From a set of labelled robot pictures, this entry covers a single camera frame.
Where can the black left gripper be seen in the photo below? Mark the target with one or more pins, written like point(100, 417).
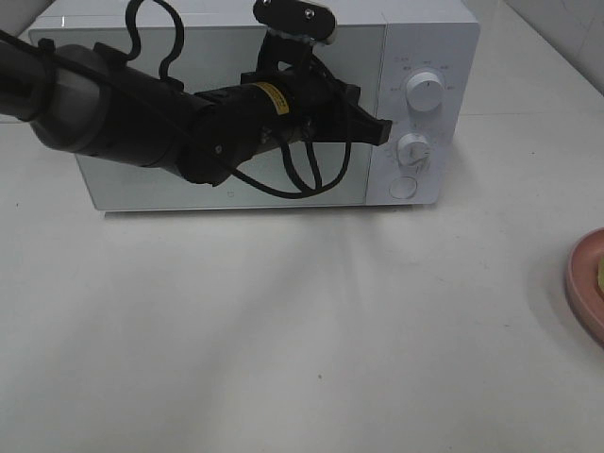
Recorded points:
point(321, 107)

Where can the white timer knob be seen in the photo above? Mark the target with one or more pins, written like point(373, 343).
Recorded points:
point(413, 149)

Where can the white round door button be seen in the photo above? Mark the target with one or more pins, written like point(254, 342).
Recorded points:
point(404, 187)

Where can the white microwave door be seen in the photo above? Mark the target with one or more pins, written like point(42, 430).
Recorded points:
point(214, 57)

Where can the pink round plate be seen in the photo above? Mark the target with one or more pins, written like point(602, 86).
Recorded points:
point(582, 294)

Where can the toast sandwich with lettuce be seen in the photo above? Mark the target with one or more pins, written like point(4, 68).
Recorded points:
point(600, 276)

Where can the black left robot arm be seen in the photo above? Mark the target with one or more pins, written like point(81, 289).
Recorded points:
point(92, 102)

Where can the white upper power knob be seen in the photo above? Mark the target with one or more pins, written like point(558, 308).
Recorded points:
point(425, 90)

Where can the white microwave oven body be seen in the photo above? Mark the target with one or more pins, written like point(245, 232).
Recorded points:
point(437, 35)

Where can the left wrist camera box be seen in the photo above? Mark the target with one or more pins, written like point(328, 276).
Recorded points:
point(293, 29)

